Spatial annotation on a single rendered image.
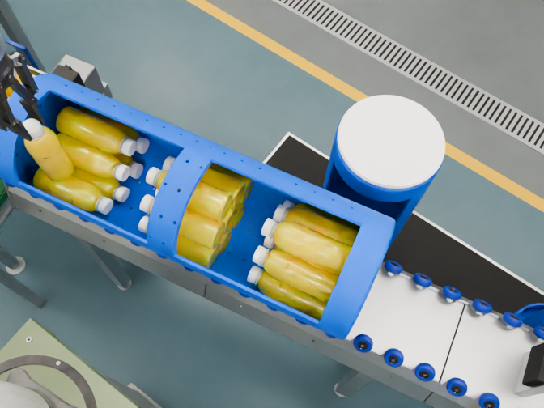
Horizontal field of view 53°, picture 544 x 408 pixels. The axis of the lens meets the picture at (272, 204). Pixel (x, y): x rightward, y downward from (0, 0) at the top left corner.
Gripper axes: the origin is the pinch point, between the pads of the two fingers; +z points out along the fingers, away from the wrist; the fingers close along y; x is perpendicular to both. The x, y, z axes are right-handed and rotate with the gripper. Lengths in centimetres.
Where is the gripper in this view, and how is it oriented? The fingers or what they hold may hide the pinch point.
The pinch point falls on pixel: (26, 120)
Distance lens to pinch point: 123.0
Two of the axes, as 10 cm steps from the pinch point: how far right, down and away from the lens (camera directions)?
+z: -0.3, 4.1, 9.1
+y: 4.3, -8.2, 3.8
